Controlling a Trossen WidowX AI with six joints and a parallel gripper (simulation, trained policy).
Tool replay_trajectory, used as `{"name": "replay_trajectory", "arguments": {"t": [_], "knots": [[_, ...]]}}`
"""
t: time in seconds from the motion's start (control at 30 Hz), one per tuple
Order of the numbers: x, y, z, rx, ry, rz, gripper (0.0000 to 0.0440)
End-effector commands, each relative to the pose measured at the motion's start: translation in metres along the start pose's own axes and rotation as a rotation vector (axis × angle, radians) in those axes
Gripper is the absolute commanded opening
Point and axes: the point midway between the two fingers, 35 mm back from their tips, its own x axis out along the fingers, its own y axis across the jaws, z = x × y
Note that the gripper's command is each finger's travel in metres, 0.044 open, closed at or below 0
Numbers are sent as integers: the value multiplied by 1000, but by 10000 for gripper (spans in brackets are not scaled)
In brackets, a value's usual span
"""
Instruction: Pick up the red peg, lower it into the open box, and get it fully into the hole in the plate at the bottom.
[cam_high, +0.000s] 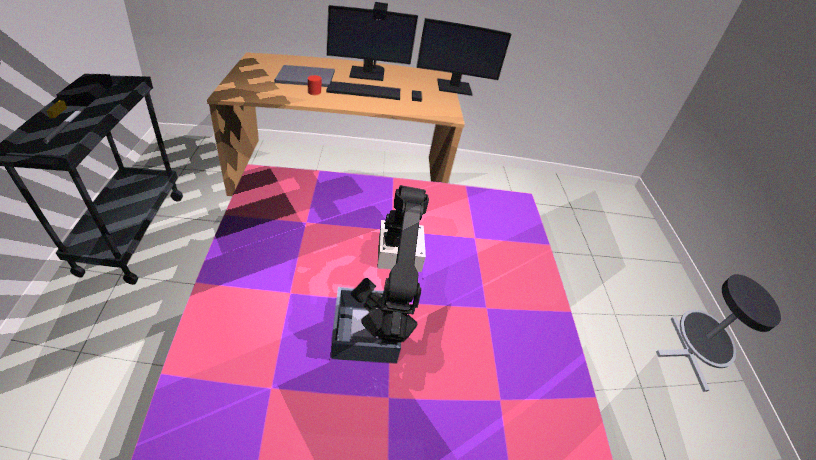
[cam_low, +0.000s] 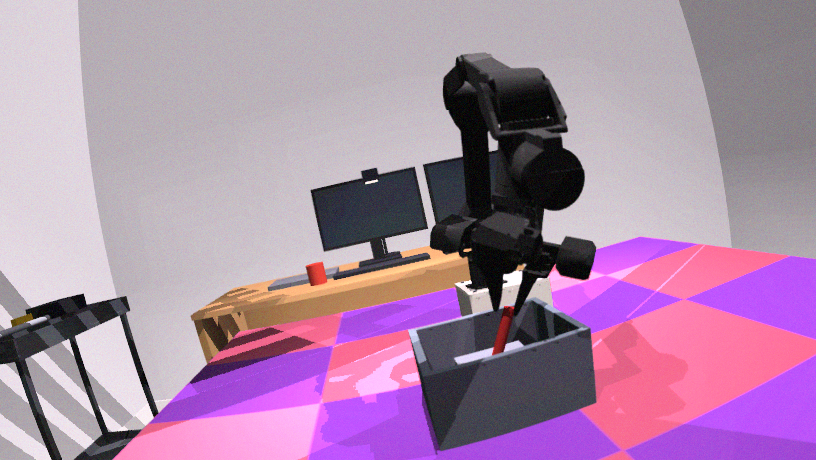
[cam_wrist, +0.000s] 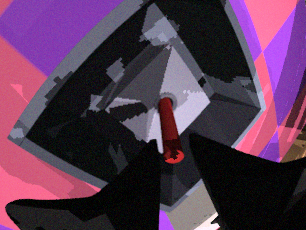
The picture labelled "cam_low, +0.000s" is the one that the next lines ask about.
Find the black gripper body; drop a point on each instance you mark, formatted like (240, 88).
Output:
(574, 257)

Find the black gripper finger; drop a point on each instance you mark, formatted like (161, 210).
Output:
(494, 282)
(529, 276)

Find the red peg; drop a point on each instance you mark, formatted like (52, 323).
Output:
(502, 335)

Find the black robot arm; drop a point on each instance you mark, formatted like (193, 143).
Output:
(480, 93)

